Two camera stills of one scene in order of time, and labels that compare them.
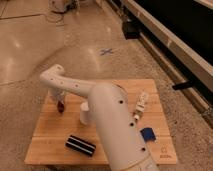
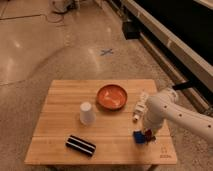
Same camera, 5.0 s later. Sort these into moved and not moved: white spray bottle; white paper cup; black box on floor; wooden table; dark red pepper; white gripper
Moved: dark red pepper; white gripper
Not moved: white spray bottle; black box on floor; white paper cup; wooden table
